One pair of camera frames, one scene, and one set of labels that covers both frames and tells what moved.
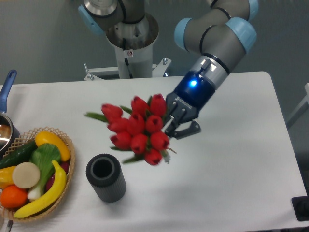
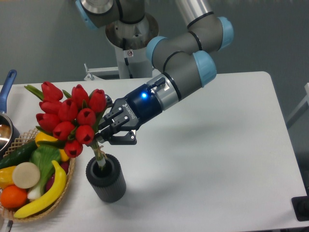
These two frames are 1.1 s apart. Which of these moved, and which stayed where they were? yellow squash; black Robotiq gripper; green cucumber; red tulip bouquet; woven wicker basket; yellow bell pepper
Moved: black Robotiq gripper; red tulip bouquet
Stayed: yellow squash; woven wicker basket; yellow bell pepper; green cucumber
